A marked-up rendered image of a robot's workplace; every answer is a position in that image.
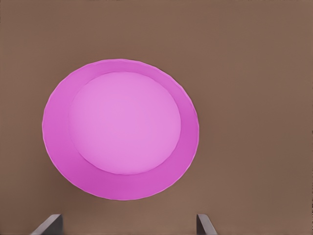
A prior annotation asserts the pink plate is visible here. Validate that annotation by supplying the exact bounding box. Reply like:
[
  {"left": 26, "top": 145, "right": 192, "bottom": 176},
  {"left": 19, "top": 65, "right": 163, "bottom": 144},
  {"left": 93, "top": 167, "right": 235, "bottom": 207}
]
[{"left": 42, "top": 58, "right": 200, "bottom": 202}]

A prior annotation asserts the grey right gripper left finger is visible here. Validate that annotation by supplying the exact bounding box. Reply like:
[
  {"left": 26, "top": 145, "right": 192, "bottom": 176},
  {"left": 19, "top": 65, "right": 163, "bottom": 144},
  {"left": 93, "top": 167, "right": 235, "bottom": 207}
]
[{"left": 30, "top": 214, "right": 64, "bottom": 235}]

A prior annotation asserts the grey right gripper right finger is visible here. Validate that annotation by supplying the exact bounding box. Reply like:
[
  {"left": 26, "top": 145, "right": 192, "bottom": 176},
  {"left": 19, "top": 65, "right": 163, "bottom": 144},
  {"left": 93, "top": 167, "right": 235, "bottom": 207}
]
[{"left": 197, "top": 213, "right": 218, "bottom": 235}]

